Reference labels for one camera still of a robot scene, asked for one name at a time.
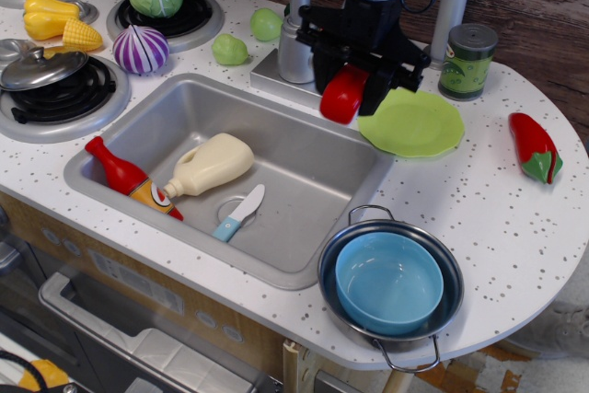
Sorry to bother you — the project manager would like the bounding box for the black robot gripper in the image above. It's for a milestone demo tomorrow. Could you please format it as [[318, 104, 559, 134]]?
[[297, 0, 431, 116]]

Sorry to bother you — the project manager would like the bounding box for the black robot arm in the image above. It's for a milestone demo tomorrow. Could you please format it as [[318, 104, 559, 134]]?
[[297, 0, 431, 124]]

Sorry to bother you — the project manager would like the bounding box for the light green plastic plate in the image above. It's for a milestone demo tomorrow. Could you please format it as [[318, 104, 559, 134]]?
[[357, 89, 465, 158]]

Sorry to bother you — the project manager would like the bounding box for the silver toy faucet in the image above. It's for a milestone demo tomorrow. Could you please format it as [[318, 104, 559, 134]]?
[[250, 0, 319, 107]]

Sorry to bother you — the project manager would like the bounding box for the light green toy lime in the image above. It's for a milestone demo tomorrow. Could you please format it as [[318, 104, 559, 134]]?
[[250, 8, 283, 41]]

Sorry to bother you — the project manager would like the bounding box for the green toy food can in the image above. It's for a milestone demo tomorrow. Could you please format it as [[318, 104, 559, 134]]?
[[438, 23, 498, 101]]

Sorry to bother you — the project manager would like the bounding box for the light green toy vegetable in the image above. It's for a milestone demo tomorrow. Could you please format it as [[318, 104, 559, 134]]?
[[212, 34, 248, 65]]

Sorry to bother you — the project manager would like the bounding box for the silver right support pole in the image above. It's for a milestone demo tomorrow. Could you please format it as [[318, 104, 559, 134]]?
[[425, 0, 468, 71]]

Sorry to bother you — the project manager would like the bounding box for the cream toy mayonnaise bottle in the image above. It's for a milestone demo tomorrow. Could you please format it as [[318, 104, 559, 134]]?
[[163, 133, 254, 198]]

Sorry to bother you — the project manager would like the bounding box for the grey metal sink basin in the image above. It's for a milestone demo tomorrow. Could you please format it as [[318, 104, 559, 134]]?
[[64, 74, 393, 290]]

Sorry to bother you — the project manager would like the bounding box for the back right stove burner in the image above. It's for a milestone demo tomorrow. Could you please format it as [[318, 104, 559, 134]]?
[[106, 0, 225, 53]]

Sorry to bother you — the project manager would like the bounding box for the white blue toy knife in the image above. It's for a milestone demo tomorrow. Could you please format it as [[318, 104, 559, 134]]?
[[213, 184, 265, 242]]

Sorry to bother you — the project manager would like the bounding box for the red toy chili pepper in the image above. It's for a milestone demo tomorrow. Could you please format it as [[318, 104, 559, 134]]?
[[508, 112, 563, 184]]

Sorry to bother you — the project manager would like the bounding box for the blue plastic bowl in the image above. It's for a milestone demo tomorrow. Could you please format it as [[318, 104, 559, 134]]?
[[335, 232, 445, 336]]

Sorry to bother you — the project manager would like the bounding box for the purple toy onion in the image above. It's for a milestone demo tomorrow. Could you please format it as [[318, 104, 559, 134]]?
[[112, 25, 170, 75]]

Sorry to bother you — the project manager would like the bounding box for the red toy ketchup bottle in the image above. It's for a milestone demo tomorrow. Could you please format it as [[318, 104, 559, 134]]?
[[85, 136, 184, 221]]

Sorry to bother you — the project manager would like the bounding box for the front left stove burner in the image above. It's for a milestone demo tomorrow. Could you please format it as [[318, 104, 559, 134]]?
[[1, 39, 131, 144]]

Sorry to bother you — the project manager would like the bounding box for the silver stove knob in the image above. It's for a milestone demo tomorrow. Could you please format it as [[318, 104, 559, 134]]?
[[70, 0, 99, 25]]

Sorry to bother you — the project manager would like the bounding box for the yellow toy corn cob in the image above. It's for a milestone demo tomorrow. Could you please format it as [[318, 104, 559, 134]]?
[[62, 18, 103, 52]]

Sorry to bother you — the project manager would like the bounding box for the steel pot lid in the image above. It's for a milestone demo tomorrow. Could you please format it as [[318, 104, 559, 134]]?
[[1, 46, 89, 91]]

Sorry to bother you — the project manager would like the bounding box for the yellow toy on floor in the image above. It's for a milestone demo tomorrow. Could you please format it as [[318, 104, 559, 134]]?
[[18, 359, 70, 392]]

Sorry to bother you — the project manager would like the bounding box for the steel pot with handles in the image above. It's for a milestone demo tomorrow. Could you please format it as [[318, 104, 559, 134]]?
[[317, 204, 465, 374]]

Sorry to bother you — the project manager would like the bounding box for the silver oven door handle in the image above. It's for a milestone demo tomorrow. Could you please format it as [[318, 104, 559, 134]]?
[[39, 272, 283, 392]]

